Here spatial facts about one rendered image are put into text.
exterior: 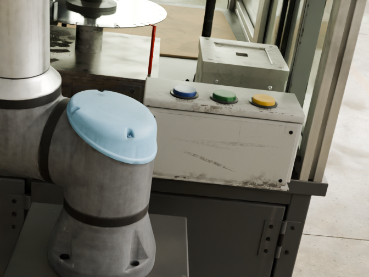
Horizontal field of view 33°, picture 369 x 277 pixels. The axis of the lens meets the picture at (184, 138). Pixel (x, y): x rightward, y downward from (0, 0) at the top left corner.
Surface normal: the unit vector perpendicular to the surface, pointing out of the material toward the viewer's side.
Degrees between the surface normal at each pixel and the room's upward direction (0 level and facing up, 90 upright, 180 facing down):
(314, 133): 90
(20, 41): 94
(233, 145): 90
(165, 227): 0
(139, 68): 0
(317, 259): 0
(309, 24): 90
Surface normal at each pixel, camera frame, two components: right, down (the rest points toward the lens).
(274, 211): 0.02, 0.42
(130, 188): 0.58, 0.41
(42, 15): 0.90, 0.29
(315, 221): 0.13, -0.90
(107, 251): 0.22, 0.15
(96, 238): -0.03, 0.12
